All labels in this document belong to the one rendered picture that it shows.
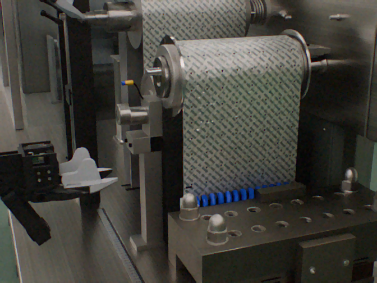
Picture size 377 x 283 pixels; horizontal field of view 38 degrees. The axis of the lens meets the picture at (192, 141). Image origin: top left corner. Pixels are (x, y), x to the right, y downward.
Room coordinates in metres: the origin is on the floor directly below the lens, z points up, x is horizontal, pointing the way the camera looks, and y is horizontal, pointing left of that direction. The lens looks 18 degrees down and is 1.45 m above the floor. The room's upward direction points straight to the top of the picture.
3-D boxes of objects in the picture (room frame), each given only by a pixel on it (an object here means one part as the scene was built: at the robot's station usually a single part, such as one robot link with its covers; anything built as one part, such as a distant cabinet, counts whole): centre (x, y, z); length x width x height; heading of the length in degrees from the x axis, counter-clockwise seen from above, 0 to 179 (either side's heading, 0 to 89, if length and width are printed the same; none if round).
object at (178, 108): (0.99, 0.04, 1.25); 0.15 x 0.01 x 0.15; 21
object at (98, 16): (1.20, 0.21, 1.33); 0.06 x 0.03 x 0.03; 111
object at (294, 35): (1.08, -0.19, 1.25); 0.15 x 0.01 x 0.15; 21
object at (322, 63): (1.10, -0.23, 1.25); 0.07 x 0.04 x 0.04; 111
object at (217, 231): (0.78, -0.04, 1.05); 0.04 x 0.04 x 0.04
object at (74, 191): (0.83, 0.21, 1.09); 0.09 x 0.05 x 0.02; 102
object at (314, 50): (1.10, -0.23, 1.28); 0.06 x 0.05 x 0.02; 111
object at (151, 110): (1.01, 0.10, 1.05); 0.06 x 0.05 x 0.31; 111
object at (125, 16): (1.22, 0.16, 1.33); 0.06 x 0.06 x 0.06; 21
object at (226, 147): (0.98, -0.09, 1.11); 0.23 x 0.01 x 0.18; 111
